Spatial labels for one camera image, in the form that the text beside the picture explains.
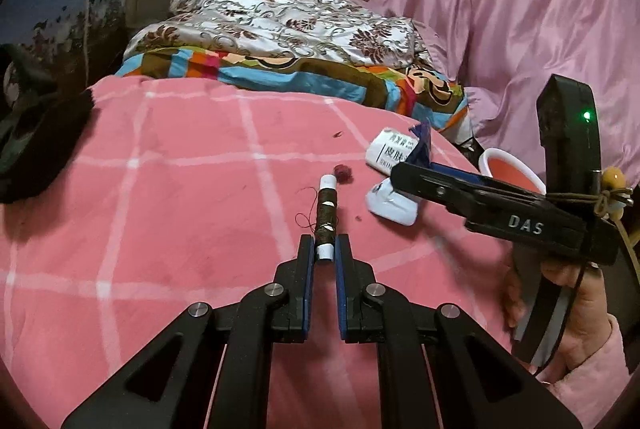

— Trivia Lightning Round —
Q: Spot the brown thread spool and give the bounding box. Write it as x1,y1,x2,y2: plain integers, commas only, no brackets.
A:
294,174,341,262

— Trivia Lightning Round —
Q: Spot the pink curtain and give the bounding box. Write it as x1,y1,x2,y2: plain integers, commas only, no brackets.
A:
350,0,640,190

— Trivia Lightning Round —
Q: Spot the colourful cartoon bed sheet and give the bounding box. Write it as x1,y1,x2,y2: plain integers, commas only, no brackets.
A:
114,46,471,145

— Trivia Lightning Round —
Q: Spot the pink plaid blanket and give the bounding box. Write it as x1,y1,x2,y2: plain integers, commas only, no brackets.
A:
0,74,531,429

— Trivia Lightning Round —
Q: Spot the dark cloth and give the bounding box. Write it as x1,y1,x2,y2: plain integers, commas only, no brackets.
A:
0,44,98,205

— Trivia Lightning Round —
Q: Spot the blue wrapper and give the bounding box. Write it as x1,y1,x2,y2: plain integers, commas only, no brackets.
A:
407,122,433,170

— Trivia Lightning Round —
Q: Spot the orange bin with white rim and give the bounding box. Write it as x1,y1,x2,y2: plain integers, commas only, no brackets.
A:
477,148,548,196

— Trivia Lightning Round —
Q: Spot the olive cord with bead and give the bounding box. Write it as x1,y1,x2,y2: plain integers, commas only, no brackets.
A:
545,166,640,290

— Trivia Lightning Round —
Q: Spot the floral satin quilt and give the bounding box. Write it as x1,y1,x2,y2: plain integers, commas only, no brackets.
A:
124,0,436,70

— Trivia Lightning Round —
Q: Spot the white crumpled packet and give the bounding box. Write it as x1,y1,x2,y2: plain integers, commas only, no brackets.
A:
365,176,421,227
365,126,426,175

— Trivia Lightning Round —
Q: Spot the person's right forearm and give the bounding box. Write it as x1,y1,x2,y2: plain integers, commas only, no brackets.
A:
542,314,632,429

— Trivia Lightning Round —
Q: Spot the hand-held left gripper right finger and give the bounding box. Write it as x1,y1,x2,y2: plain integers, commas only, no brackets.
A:
335,233,584,429

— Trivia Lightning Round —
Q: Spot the person's right hand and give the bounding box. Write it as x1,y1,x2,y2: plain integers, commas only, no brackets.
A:
501,254,615,382

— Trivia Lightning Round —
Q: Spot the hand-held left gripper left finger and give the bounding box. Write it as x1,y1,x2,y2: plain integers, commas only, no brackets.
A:
62,234,316,429

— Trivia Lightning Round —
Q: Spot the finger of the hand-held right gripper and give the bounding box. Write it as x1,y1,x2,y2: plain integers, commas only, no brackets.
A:
430,163,547,200
390,162,506,224

